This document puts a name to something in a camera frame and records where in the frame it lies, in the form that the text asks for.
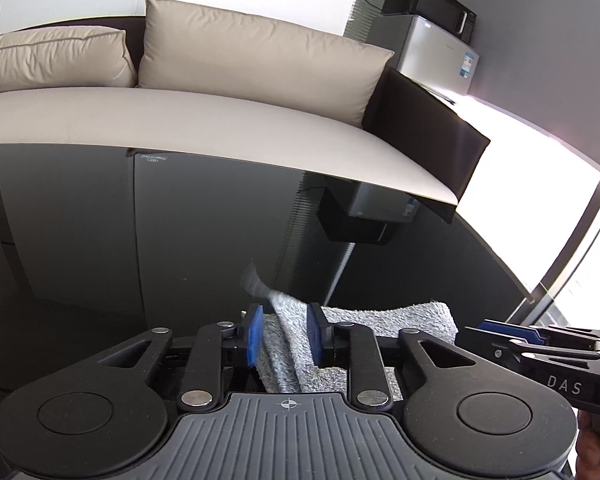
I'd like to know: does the small beige cushion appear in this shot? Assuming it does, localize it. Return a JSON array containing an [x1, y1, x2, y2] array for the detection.
[[0, 26, 139, 96]]

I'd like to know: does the grey window frame post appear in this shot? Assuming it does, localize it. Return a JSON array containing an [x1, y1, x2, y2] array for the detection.
[[509, 150, 600, 322]]

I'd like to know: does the beige and dark brown sofa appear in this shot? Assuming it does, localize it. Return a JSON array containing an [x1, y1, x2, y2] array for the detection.
[[0, 15, 492, 224]]

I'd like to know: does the person's right hand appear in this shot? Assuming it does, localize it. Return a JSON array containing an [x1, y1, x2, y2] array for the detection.
[[574, 411, 600, 480]]

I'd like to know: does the grey terry towel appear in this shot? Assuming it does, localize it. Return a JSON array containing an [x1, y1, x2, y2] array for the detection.
[[242, 260, 456, 394]]

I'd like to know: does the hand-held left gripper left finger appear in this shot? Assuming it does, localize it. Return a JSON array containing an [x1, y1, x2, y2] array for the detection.
[[92, 304, 265, 412]]

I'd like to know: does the silver mini fridge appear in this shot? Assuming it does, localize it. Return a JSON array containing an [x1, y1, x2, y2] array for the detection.
[[370, 14, 481, 99]]

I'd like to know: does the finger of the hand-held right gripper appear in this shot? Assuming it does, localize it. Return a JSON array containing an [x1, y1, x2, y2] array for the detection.
[[454, 326, 600, 367], [481, 319, 600, 347]]

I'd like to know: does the black microwave oven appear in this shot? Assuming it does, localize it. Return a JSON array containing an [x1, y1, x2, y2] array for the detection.
[[382, 0, 477, 45]]

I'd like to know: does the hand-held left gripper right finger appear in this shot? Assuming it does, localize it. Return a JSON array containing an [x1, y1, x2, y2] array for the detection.
[[307, 302, 477, 412]]

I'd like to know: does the large beige cushion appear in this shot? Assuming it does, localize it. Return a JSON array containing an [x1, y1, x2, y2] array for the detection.
[[137, 0, 396, 129]]

